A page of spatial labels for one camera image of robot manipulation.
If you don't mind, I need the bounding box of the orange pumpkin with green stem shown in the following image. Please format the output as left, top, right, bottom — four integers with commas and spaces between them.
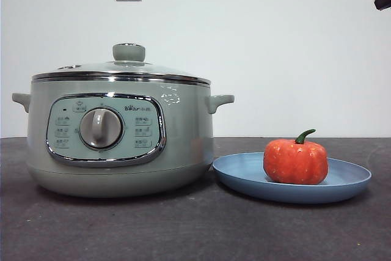
263, 128, 329, 185

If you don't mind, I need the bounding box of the glass lid with green knob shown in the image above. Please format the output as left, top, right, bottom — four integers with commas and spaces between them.
32, 42, 211, 87

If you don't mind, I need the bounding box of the blue round plate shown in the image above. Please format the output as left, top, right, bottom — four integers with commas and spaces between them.
212, 152, 373, 204

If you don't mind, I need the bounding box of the pale green electric steamer pot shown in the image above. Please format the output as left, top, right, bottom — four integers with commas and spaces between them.
12, 77, 235, 198

